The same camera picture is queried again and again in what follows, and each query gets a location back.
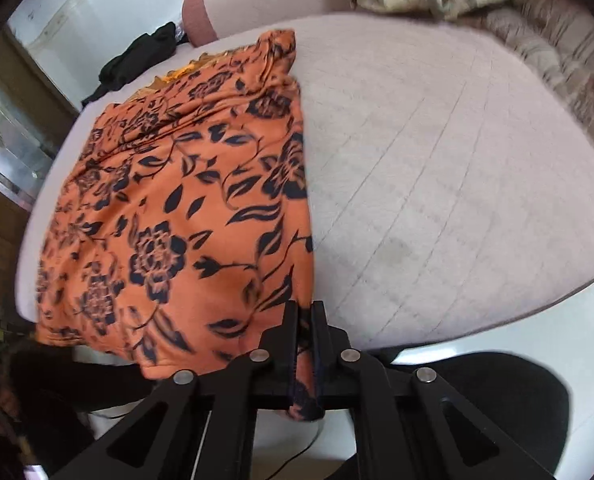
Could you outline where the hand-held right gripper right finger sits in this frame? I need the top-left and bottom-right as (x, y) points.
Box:
(311, 300), (558, 480)

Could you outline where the person's leg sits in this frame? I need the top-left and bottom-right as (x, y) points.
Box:
(7, 347), (152, 461)
(392, 352), (572, 480)

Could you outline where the black clothes pile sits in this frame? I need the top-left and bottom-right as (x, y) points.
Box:
(81, 21), (178, 107)

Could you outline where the striped sofa cushion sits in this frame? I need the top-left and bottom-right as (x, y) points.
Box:
(477, 0), (594, 166)

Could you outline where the pink sofa armrest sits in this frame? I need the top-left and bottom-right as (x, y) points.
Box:
(182, 0), (358, 46)

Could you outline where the person's left leg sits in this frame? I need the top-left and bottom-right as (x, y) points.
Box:
(7, 347), (152, 461)

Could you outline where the orange floral shirt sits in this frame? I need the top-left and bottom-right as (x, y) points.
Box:
(34, 29), (328, 423)

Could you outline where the pink quilted mattress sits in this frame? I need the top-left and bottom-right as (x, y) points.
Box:
(14, 12), (594, 356)

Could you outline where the person's right leg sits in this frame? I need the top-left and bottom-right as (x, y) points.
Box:
(392, 352), (572, 480)

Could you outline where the black cable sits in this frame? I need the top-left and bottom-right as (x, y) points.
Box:
(272, 417), (322, 480)

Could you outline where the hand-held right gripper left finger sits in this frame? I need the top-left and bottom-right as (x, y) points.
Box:
(49, 300), (300, 480)

